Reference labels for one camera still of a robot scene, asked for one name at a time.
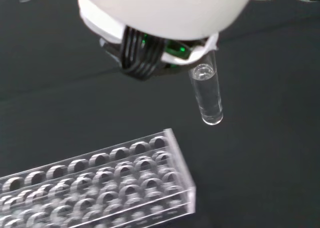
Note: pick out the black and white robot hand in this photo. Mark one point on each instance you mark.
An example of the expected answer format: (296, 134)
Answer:
(162, 13)

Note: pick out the clear plastic test tube rack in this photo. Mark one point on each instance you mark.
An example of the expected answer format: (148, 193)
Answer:
(100, 185)

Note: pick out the black bench cloth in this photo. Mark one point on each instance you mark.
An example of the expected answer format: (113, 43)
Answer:
(250, 150)

